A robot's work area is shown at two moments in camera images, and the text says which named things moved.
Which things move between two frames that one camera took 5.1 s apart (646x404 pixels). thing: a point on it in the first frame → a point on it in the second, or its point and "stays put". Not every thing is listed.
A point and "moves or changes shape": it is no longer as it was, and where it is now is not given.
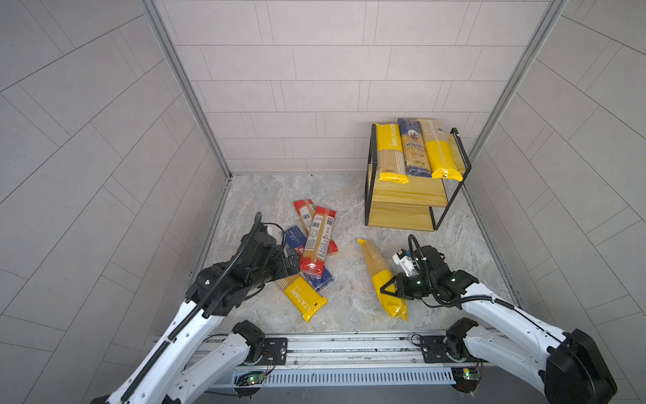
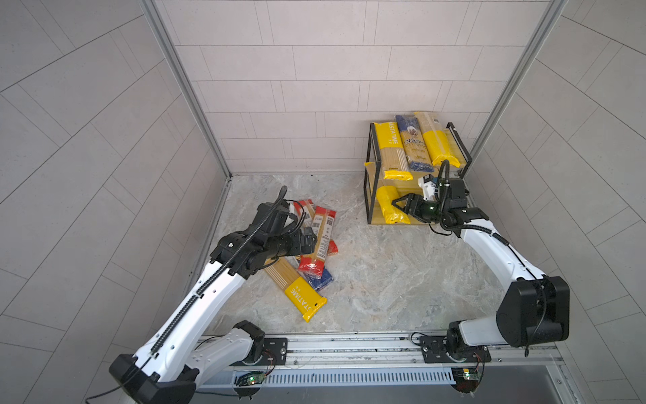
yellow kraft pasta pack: x=439 y=151 moves or changes shape
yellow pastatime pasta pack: x=304 y=298 stays put
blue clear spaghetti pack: x=416 y=156 stays put
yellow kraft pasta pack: x=382 y=275 → x=386 y=194
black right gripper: x=397 y=287 → x=414 y=198
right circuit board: x=467 y=380 stays put
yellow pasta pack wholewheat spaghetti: x=391 y=160 stays put
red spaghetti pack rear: x=306 y=210 stays put
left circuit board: x=250 y=378 stays put
